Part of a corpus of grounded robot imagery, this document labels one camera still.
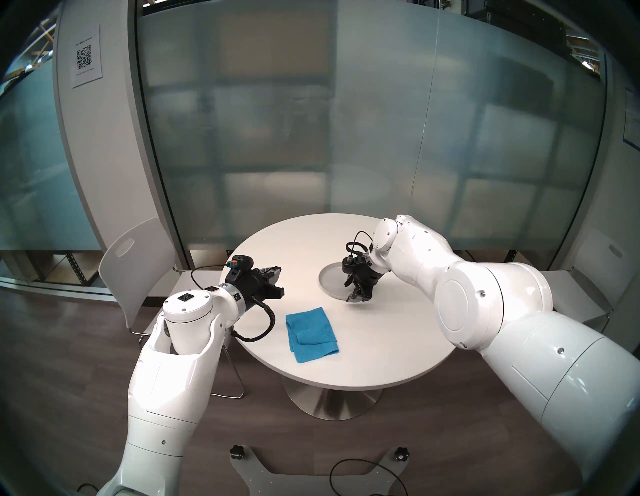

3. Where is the brushed steel table base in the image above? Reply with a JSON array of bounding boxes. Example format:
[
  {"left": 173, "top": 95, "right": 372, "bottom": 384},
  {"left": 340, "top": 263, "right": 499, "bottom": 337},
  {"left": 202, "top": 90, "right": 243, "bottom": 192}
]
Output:
[{"left": 285, "top": 382, "right": 383, "bottom": 421}]

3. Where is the blue cloth napkin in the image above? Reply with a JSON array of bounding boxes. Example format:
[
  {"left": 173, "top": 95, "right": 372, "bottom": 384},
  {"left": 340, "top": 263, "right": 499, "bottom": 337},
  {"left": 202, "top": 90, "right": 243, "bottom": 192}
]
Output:
[{"left": 286, "top": 307, "right": 340, "bottom": 364}]

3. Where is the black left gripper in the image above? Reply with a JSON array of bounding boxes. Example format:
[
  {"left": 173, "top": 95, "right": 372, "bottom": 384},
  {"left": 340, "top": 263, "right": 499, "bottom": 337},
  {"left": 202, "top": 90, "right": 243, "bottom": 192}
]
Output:
[{"left": 229, "top": 266, "right": 285, "bottom": 311}]

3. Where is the white plastic chair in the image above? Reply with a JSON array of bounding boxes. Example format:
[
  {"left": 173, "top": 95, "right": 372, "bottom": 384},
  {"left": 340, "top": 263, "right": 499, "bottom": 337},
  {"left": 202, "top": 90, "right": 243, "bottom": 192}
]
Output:
[
  {"left": 98, "top": 217, "right": 246, "bottom": 399},
  {"left": 542, "top": 230, "right": 628, "bottom": 333}
]

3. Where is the black looped floor cable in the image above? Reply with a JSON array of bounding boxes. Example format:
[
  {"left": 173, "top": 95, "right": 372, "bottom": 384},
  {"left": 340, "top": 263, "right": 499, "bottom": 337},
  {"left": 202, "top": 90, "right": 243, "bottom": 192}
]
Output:
[{"left": 329, "top": 459, "right": 408, "bottom": 496}]

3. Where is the thin right camera cable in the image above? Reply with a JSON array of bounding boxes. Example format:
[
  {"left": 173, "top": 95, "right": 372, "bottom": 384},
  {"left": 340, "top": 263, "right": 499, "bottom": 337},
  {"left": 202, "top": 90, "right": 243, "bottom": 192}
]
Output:
[{"left": 346, "top": 230, "right": 375, "bottom": 258}]

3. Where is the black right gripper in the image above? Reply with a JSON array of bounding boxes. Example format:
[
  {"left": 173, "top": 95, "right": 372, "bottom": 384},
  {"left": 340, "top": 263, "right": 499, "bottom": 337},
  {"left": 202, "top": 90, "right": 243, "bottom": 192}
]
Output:
[{"left": 345, "top": 265, "right": 383, "bottom": 303}]

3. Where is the white QR code sign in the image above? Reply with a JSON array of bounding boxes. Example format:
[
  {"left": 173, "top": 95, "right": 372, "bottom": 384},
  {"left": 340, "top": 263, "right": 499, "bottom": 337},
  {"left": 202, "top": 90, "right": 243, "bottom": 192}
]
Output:
[{"left": 71, "top": 25, "right": 104, "bottom": 90}]

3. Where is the grey round plate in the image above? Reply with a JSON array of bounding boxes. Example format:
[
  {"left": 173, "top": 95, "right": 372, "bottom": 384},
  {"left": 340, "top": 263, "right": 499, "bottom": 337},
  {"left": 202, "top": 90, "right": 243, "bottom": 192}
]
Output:
[{"left": 318, "top": 262, "right": 371, "bottom": 301}]

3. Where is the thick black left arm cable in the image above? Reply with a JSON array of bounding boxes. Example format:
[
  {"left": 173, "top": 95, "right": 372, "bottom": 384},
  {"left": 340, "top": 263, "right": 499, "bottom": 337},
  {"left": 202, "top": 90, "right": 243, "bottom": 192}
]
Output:
[{"left": 231, "top": 297, "right": 277, "bottom": 344}]

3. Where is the thin left camera cable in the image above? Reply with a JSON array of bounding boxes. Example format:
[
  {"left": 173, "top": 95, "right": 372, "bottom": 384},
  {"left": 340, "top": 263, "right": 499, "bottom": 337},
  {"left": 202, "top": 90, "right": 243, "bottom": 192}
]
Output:
[{"left": 190, "top": 264, "right": 233, "bottom": 292}]

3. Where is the thin camera cable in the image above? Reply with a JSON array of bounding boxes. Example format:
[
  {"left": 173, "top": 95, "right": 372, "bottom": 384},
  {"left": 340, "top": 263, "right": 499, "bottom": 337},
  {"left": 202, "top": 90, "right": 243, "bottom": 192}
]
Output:
[
  {"left": 346, "top": 230, "right": 375, "bottom": 258},
  {"left": 190, "top": 264, "right": 233, "bottom": 292}
]

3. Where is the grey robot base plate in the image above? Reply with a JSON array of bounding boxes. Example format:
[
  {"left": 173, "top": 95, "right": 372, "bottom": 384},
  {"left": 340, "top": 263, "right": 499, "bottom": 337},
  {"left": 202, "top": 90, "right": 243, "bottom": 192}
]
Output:
[{"left": 229, "top": 445, "right": 411, "bottom": 496}]

